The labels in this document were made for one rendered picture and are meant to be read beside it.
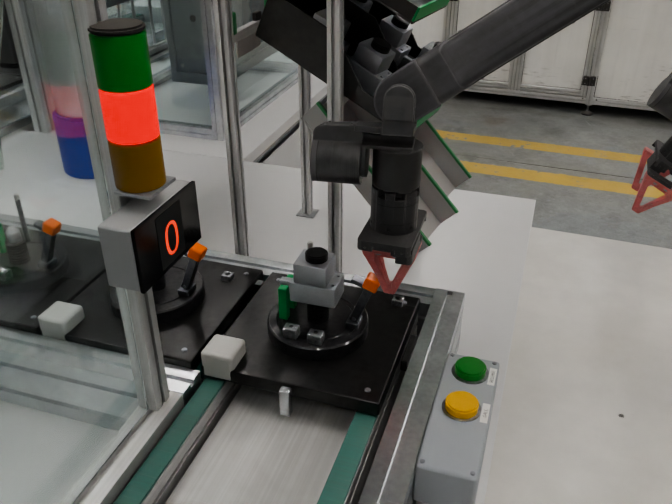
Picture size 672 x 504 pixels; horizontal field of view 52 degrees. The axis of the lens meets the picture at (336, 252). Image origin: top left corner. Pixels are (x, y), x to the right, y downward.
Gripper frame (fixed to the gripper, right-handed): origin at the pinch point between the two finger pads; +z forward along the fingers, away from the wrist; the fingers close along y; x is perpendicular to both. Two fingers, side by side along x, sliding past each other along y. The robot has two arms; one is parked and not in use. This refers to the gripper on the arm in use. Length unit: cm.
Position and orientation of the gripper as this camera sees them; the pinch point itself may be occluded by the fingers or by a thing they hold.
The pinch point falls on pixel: (389, 287)
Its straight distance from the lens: 89.0
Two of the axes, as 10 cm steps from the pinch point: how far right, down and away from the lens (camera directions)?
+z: -0.1, 8.6, 5.0
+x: 9.5, 1.6, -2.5
